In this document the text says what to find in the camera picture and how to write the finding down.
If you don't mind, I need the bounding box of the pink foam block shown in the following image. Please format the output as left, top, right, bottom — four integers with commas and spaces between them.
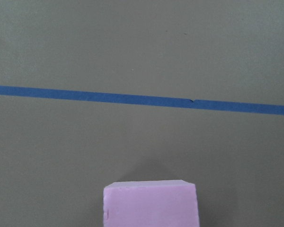
103, 180, 200, 227

